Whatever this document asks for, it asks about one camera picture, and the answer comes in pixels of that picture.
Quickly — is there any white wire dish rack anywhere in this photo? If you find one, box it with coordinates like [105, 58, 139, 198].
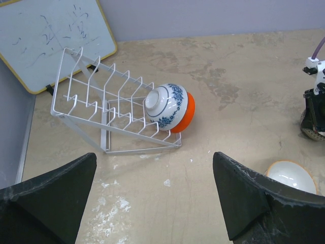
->
[51, 48, 187, 155]

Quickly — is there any beige brown ceramic bowl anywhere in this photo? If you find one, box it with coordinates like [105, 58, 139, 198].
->
[300, 110, 324, 141]

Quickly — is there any blue patterned ceramic bowl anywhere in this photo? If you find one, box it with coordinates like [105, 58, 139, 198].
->
[145, 83, 188, 131]

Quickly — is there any white ceramic bowl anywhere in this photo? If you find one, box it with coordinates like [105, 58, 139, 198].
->
[265, 160, 318, 195]

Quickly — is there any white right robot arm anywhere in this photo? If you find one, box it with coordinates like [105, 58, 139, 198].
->
[302, 89, 324, 133]

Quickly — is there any orange plastic bowl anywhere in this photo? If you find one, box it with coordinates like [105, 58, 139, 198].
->
[171, 92, 196, 133]

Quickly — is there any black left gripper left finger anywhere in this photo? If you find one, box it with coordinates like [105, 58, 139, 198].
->
[1, 152, 97, 243]

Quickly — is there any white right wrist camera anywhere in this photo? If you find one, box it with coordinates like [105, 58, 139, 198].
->
[302, 57, 325, 96]

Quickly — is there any small whiteboard yellow frame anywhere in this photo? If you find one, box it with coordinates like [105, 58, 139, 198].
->
[1, 1, 117, 94]

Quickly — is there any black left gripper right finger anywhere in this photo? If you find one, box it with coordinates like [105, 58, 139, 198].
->
[213, 152, 324, 243]

